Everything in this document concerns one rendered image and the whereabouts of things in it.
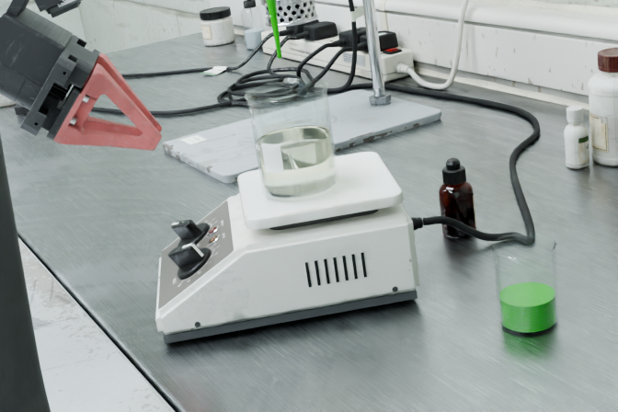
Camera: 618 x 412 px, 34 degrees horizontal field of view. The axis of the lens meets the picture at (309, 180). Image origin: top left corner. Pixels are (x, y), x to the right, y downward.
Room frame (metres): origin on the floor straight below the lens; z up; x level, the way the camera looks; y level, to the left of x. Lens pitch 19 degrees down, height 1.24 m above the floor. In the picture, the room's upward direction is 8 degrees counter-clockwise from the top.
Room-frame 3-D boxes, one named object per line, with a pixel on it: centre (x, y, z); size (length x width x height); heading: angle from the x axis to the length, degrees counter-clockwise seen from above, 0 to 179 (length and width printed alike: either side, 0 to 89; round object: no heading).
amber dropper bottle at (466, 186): (0.81, -0.12, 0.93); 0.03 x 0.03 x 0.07
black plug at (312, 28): (1.61, -0.04, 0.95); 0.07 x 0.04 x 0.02; 117
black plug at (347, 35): (1.50, -0.10, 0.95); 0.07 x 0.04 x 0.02; 117
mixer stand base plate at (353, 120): (1.20, 0.00, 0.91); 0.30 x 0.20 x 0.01; 117
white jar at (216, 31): (1.92, 0.13, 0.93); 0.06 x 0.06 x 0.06
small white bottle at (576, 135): (0.94, -0.27, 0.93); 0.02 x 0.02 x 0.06
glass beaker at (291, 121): (0.74, 0.01, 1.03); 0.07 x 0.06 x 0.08; 5
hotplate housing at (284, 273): (0.74, 0.02, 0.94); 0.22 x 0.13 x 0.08; 94
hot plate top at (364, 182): (0.75, 0.00, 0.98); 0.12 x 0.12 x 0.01; 4
